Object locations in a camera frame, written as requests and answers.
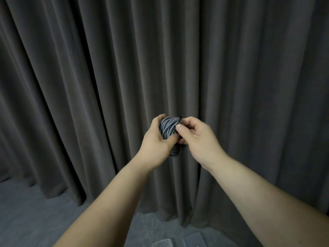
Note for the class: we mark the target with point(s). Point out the person's left forearm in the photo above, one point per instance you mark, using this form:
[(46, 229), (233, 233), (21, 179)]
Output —
[(108, 205)]

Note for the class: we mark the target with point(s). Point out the clear plastic container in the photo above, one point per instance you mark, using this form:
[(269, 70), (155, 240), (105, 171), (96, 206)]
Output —
[(194, 239), (164, 243)]

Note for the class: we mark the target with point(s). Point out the person's left hand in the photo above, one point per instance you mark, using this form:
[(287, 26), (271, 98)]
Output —
[(154, 146)]

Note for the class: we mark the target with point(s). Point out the person's right thumb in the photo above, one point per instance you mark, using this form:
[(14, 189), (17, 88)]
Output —
[(182, 132)]

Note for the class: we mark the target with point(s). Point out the person's right hand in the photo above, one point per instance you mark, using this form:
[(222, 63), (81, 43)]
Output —
[(201, 144)]

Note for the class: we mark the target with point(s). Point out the person's right forearm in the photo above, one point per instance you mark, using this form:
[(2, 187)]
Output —
[(264, 203)]

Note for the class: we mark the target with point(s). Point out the dark grey pleated curtain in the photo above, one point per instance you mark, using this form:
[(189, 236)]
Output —
[(164, 74)]

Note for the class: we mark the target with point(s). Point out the person's left thumb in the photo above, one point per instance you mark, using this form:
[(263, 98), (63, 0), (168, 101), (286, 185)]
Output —
[(168, 140)]

